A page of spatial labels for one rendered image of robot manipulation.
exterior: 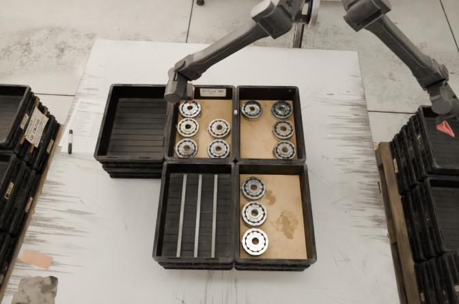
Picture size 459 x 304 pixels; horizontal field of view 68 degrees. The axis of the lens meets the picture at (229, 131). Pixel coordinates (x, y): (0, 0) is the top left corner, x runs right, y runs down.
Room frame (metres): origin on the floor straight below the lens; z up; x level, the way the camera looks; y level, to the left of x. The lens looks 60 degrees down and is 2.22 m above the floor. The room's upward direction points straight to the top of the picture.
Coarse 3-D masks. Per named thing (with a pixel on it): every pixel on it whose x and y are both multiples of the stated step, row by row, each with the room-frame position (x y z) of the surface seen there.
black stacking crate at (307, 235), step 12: (240, 168) 0.59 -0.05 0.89; (252, 168) 0.59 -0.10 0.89; (264, 168) 0.59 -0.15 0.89; (276, 168) 0.59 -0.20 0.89; (288, 168) 0.59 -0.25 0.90; (300, 168) 0.59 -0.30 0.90; (300, 180) 0.56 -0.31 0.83; (240, 264) 0.21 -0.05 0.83; (252, 264) 0.21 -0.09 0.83; (264, 264) 0.21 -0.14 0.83; (276, 264) 0.21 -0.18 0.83; (288, 264) 0.21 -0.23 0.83; (300, 264) 0.21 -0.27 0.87
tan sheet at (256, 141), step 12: (264, 108) 0.94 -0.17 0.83; (240, 120) 0.87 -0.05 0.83; (264, 120) 0.87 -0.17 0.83; (276, 120) 0.87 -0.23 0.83; (288, 120) 0.87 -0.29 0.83; (240, 132) 0.80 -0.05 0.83; (252, 132) 0.80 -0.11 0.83; (264, 132) 0.80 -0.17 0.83; (240, 144) 0.74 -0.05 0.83; (252, 144) 0.74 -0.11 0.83; (264, 144) 0.74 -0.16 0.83; (240, 156) 0.68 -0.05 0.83; (252, 156) 0.68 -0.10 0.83; (264, 156) 0.68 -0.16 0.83
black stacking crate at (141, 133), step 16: (112, 96) 0.95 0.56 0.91; (128, 96) 1.00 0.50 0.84; (144, 96) 1.00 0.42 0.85; (160, 96) 1.00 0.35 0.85; (112, 112) 0.89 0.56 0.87; (128, 112) 0.91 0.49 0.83; (144, 112) 0.91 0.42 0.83; (160, 112) 0.91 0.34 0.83; (112, 128) 0.82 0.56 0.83; (128, 128) 0.82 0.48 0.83; (144, 128) 0.82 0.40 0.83; (160, 128) 0.82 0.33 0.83; (112, 144) 0.74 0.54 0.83; (128, 144) 0.74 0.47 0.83; (144, 144) 0.74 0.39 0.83; (160, 144) 0.74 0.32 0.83
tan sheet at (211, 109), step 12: (204, 108) 0.94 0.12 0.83; (216, 108) 0.94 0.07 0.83; (228, 108) 0.94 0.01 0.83; (180, 120) 0.87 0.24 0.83; (204, 120) 0.87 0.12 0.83; (228, 120) 0.87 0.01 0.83; (204, 132) 0.80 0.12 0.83; (204, 144) 0.74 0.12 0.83; (228, 144) 0.74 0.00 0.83; (204, 156) 0.67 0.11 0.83
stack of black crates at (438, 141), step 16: (416, 112) 1.11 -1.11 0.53; (432, 112) 1.11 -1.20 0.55; (416, 128) 1.02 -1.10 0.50; (432, 128) 1.03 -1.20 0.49; (400, 144) 1.03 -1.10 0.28; (416, 144) 0.93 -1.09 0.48; (432, 144) 0.92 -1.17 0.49; (448, 144) 0.92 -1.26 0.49; (400, 160) 0.93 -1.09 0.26; (416, 160) 0.85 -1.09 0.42; (432, 160) 0.77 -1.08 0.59; (448, 160) 0.82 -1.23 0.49; (400, 176) 0.84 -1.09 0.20; (416, 176) 0.77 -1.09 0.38; (432, 176) 0.73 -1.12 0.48; (448, 176) 0.72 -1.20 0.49; (400, 192) 0.75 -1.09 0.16
